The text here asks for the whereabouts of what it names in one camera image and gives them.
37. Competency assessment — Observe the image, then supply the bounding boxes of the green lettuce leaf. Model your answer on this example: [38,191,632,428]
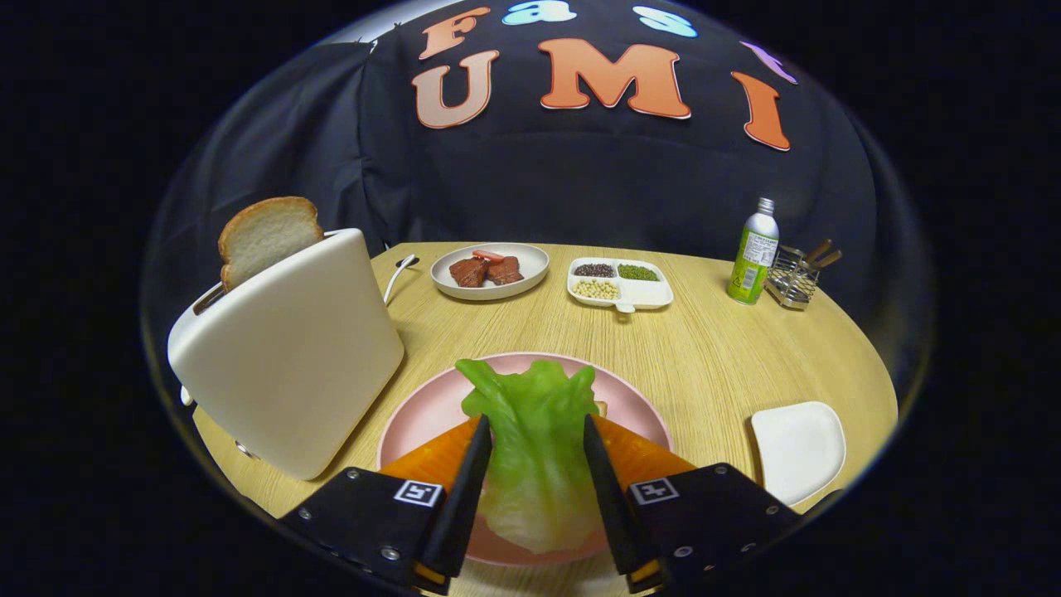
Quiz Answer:
[455,358,610,555]

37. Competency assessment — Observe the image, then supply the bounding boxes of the white square plate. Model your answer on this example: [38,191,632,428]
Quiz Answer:
[751,401,847,507]

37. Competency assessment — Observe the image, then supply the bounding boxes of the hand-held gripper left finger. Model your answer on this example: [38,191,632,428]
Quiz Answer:
[278,413,494,596]

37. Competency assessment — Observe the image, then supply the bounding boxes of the beige round plate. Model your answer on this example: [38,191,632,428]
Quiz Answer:
[430,242,551,301]

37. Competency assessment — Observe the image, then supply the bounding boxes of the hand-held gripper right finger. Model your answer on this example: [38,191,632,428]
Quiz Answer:
[582,413,803,595]

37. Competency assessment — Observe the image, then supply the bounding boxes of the white toaster cable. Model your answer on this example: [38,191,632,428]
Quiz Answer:
[383,255,420,306]

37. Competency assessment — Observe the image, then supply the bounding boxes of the wire mesh utensil holder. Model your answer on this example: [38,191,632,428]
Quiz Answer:
[764,245,821,312]

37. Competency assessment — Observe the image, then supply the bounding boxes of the green metal bottle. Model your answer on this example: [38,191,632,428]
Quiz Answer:
[727,197,781,306]

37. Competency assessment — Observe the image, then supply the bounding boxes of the toasted bread slice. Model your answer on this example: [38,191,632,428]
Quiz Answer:
[218,197,325,293]

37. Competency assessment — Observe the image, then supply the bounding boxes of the pink round plate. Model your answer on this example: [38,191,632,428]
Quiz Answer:
[377,352,674,569]

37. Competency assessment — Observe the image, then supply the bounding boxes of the white toaster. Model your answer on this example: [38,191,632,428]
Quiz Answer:
[167,228,407,482]

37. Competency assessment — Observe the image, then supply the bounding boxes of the white divided dish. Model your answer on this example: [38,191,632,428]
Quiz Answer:
[567,256,675,314]

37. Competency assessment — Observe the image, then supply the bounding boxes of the black backdrop cloth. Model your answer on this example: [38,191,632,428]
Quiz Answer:
[141,0,933,399]

